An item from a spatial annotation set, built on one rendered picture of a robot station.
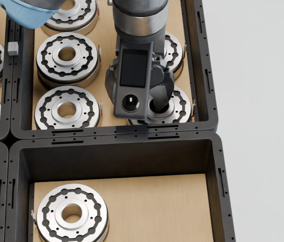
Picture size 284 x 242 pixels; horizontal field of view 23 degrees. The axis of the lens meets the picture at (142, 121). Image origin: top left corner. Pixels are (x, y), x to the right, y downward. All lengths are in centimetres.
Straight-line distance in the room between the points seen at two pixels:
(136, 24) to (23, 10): 16
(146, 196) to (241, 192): 22
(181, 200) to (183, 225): 4
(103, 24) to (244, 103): 30
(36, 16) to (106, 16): 31
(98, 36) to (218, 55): 27
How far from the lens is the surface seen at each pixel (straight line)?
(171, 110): 109
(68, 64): 115
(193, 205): 105
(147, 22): 91
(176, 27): 124
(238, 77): 134
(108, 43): 122
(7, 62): 108
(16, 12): 96
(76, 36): 119
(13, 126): 102
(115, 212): 104
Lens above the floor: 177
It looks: 57 degrees down
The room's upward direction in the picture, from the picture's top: straight up
